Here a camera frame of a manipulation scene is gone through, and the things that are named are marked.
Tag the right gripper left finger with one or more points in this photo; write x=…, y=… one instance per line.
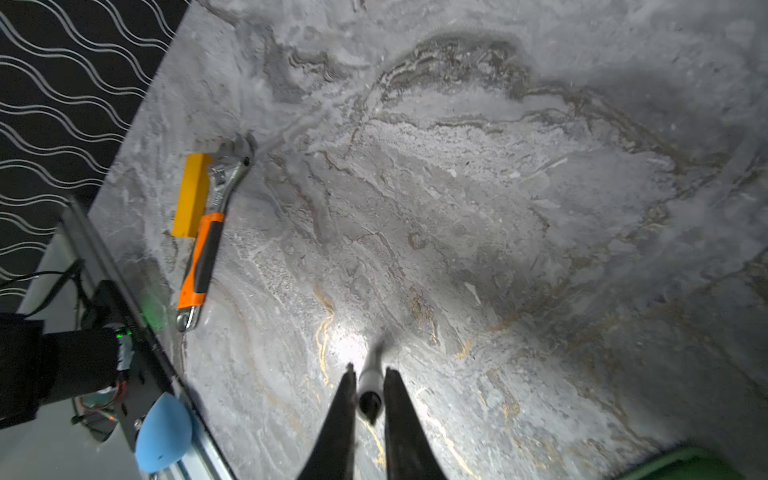
x=333, y=454

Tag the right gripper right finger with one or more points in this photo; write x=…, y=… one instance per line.
x=408, y=452

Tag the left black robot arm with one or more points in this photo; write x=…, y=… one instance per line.
x=39, y=368

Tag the green pen cap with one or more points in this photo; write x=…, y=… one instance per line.
x=683, y=463

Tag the blue ball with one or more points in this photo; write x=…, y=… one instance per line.
x=165, y=435

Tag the yellow small block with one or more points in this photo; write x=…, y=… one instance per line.
x=192, y=195

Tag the orange utility knife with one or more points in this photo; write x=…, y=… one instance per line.
x=224, y=170

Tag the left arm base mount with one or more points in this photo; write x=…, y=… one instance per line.
x=140, y=379

